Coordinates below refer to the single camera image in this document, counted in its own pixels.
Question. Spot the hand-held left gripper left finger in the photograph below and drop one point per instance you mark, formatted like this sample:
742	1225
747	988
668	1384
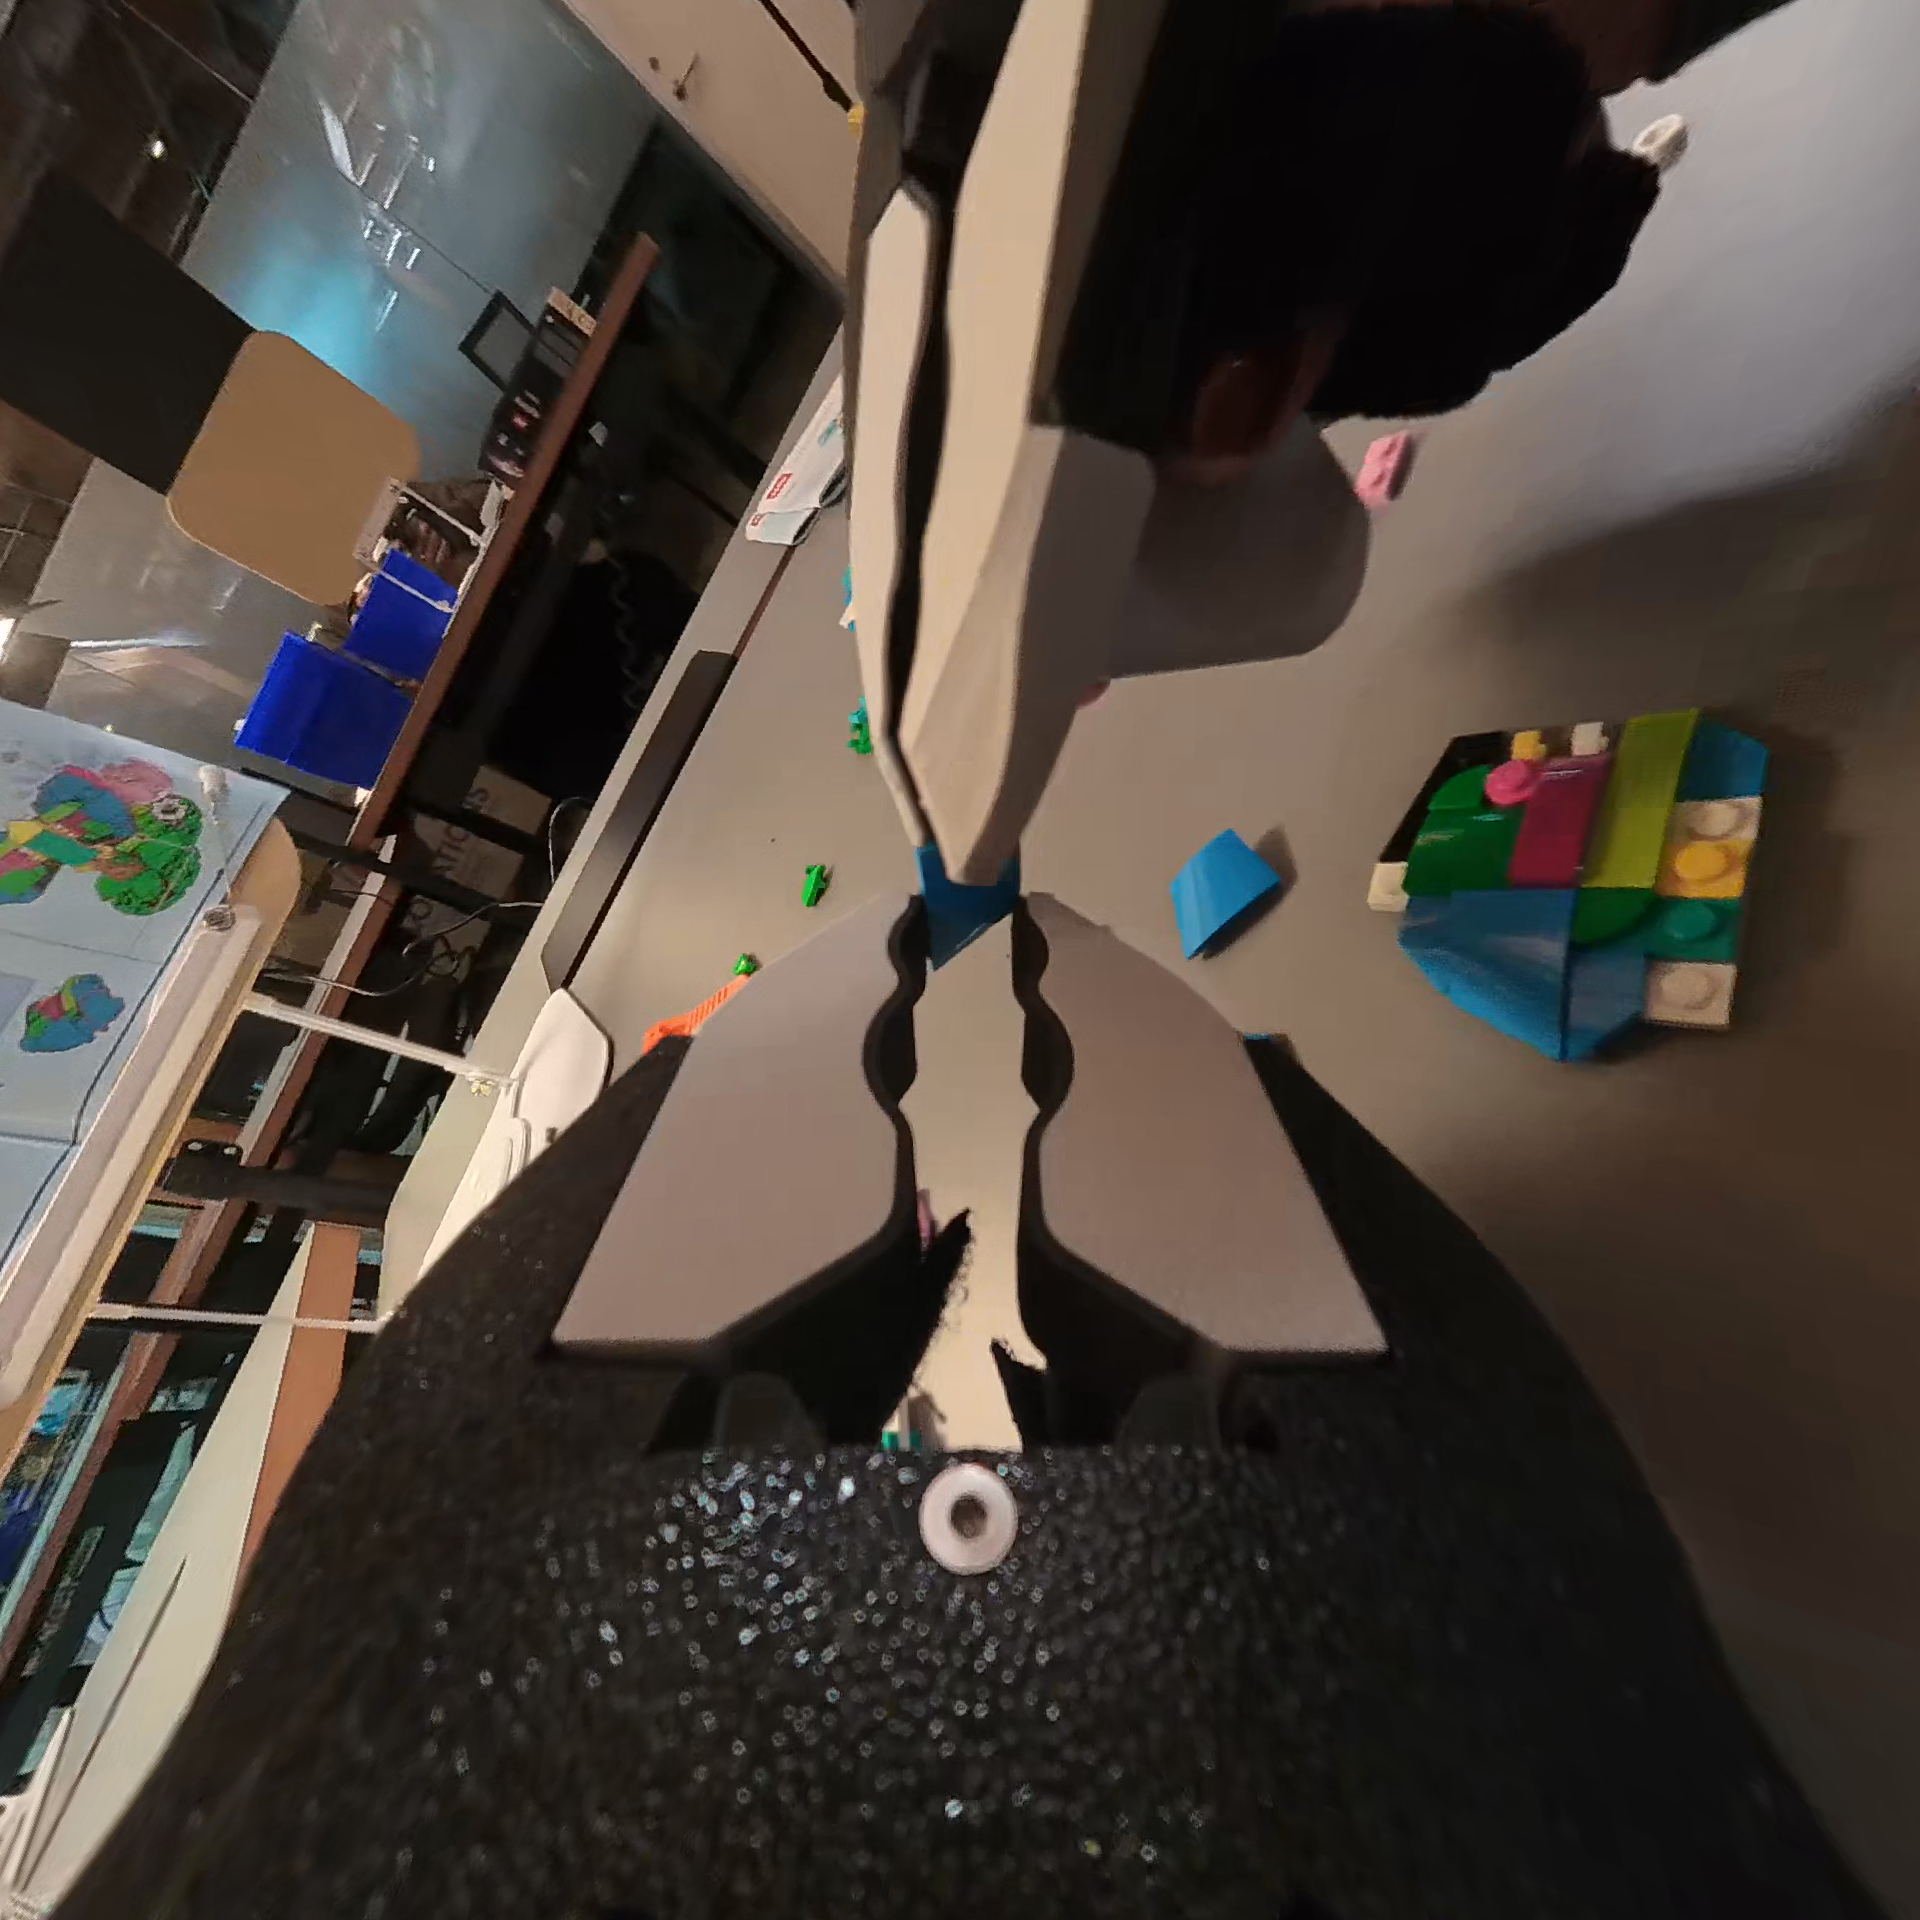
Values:
750	1156

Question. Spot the person's right hand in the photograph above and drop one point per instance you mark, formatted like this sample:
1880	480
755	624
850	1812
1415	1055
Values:
1258	399

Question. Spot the blue lego slope piece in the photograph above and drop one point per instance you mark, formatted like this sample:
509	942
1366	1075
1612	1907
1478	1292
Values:
1224	893
968	913

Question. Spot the orange lego brick separator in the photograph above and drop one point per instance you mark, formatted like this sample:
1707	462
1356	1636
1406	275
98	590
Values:
698	1014

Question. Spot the black picture frame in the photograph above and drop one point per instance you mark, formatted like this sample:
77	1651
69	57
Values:
500	332

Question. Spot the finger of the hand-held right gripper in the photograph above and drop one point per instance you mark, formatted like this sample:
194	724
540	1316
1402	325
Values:
1005	600
886	451

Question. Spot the lego instruction booklet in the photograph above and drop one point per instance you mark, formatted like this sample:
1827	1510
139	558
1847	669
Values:
804	480

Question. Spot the small pink lego plate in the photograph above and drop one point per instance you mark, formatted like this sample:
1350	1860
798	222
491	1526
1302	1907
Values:
1387	468

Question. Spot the blue storage bin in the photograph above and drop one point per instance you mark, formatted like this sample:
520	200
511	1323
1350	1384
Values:
405	609
317	713

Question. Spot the tan rounded board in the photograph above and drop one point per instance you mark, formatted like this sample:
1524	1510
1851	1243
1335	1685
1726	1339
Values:
294	465

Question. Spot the long wooden desk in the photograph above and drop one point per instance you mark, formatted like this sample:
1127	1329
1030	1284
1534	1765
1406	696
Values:
524	494

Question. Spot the beige document holder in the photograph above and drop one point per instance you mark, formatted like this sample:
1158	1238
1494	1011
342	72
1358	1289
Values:
182	1080

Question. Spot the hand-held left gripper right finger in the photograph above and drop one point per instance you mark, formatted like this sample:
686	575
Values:
1186	1171

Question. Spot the multicoloured partial lego build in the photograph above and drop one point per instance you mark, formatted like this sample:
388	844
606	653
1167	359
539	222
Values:
1575	885

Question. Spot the lego instruction sheet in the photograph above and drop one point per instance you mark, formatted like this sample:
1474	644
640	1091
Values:
107	931

